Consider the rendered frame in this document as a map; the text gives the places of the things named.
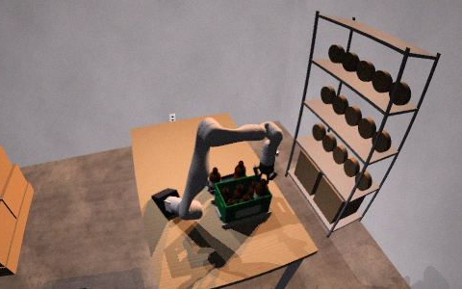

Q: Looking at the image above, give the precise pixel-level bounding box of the dark green crate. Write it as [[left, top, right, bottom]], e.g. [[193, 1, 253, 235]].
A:
[[215, 174, 272, 223]]

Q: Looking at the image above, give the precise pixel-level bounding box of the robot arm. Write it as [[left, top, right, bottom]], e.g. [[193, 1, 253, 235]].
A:
[[164, 118, 283, 221]]

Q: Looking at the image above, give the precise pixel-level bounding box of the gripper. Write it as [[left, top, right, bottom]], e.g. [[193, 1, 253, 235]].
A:
[[253, 161, 278, 185]]

